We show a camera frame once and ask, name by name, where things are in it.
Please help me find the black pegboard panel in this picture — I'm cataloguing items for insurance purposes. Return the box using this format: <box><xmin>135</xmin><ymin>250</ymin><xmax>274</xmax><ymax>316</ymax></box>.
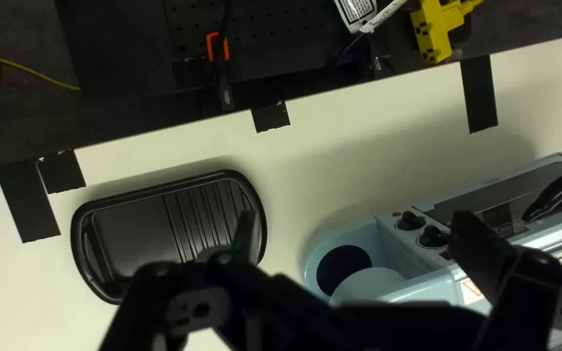
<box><xmin>0</xmin><ymin>0</ymin><xmax>562</xmax><ymax>172</ymax></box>

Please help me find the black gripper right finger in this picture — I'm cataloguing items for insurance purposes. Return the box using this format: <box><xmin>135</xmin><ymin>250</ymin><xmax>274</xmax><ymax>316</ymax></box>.
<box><xmin>448</xmin><ymin>209</ymin><xmax>562</xmax><ymax>351</ymax></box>

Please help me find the black tape strip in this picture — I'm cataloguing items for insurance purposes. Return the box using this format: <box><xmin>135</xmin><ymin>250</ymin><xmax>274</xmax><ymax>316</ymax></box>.
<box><xmin>0</xmin><ymin>159</ymin><xmax>63</xmax><ymax>244</ymax></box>
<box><xmin>459</xmin><ymin>55</ymin><xmax>500</xmax><ymax>135</ymax></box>
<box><xmin>36</xmin><ymin>151</ymin><xmax>88</xmax><ymax>196</ymax></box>
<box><xmin>250</xmin><ymin>100</ymin><xmax>293</xmax><ymax>135</ymax></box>

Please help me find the black round knob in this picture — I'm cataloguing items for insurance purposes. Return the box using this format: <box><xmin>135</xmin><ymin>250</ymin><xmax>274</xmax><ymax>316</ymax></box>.
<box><xmin>395</xmin><ymin>209</ymin><xmax>428</xmax><ymax>233</ymax></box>
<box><xmin>418</xmin><ymin>225</ymin><xmax>453</xmax><ymax>250</ymax></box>

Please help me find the yellow plastic bracket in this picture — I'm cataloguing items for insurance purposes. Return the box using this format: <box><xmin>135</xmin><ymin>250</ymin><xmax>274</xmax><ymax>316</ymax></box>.
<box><xmin>408</xmin><ymin>0</ymin><xmax>485</xmax><ymax>65</ymax></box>

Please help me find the white plastic device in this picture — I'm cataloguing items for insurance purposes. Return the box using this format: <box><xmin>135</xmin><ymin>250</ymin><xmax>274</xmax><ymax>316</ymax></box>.
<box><xmin>332</xmin><ymin>0</ymin><xmax>408</xmax><ymax>36</ymax></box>

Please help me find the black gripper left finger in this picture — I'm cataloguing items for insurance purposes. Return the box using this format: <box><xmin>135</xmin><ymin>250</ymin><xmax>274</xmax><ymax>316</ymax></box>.
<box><xmin>100</xmin><ymin>209</ymin><xmax>338</xmax><ymax>351</ymax></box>

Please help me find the light blue breakfast station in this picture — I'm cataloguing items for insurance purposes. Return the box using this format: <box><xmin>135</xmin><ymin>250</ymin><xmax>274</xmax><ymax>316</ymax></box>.
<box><xmin>301</xmin><ymin>153</ymin><xmax>562</xmax><ymax>315</ymax></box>

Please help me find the black griddle tray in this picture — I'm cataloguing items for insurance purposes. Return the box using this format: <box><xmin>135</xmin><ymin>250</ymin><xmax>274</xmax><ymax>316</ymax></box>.
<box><xmin>71</xmin><ymin>170</ymin><xmax>270</xmax><ymax>307</ymax></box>

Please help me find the orange black clamp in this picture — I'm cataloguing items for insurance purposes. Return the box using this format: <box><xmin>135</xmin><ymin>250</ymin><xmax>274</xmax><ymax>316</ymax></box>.
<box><xmin>204</xmin><ymin>30</ymin><xmax>237</xmax><ymax>112</ymax></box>

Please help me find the black curved handle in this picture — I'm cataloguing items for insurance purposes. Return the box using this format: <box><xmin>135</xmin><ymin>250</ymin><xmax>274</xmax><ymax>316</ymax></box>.
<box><xmin>522</xmin><ymin>170</ymin><xmax>562</xmax><ymax>225</ymax></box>

